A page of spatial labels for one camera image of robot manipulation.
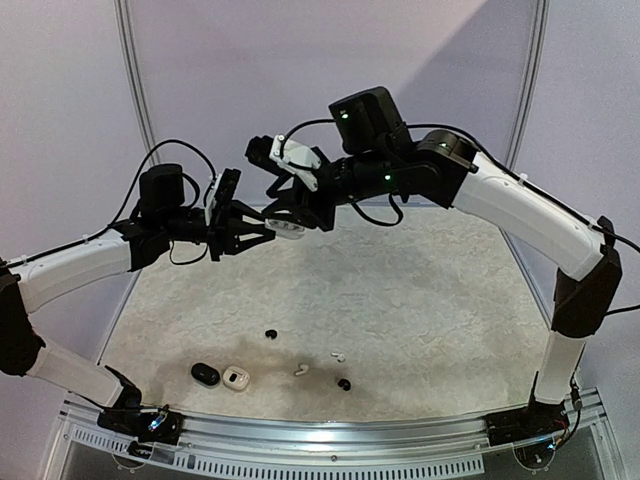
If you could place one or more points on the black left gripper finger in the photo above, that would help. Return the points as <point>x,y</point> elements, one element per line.
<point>245,242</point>
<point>242,212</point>

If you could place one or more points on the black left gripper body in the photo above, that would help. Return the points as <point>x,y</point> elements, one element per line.
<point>217,231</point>

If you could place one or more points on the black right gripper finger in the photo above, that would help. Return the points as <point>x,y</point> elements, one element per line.
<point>284,209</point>
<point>283,186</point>

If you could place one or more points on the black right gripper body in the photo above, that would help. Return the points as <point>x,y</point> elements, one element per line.
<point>317,201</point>

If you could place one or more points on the white earbud charging case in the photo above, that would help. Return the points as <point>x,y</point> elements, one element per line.
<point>285,229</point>

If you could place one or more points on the beige charging case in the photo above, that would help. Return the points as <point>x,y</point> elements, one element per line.
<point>236,378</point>

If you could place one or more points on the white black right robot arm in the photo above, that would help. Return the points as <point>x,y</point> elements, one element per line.
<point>452,170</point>

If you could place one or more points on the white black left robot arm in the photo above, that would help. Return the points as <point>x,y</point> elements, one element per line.
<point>52,303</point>

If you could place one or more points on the black oval charging case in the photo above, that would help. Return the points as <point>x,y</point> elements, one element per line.
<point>205,374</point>

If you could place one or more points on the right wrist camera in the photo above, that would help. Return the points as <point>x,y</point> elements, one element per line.
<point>280,156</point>

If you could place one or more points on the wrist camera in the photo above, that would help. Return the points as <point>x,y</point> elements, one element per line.
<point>219,194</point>
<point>280,156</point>

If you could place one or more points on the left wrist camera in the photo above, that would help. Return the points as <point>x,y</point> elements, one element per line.
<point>219,194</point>

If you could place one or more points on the black earbud near rail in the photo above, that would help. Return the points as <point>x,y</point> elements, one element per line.
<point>344,384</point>

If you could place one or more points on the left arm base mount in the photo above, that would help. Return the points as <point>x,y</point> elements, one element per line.
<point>146,424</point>

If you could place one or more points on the aluminium front rail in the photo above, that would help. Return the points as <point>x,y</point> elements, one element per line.
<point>218,447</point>

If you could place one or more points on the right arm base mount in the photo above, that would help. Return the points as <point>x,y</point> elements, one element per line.
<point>535,420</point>

